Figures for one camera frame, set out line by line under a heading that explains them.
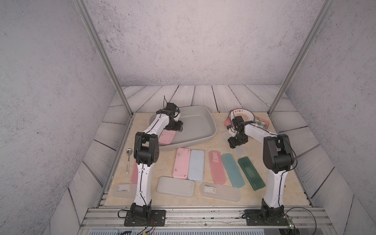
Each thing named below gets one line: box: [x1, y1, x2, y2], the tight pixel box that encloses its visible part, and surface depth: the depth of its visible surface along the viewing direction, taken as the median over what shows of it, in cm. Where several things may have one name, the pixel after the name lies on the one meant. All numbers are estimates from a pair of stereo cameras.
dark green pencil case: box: [237, 156, 266, 191], surface depth 90 cm
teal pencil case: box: [221, 153, 246, 189], surface depth 91 cm
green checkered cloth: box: [254, 116, 268, 129], surface depth 116 cm
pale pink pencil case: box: [172, 147, 191, 180], surface depth 93 cm
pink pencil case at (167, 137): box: [158, 129, 177, 146], surface depth 104 cm
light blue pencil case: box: [187, 148, 205, 183], surface depth 91 cm
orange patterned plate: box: [229, 108, 256, 126], surface depth 121 cm
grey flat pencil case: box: [156, 175, 195, 198], surface depth 84 cm
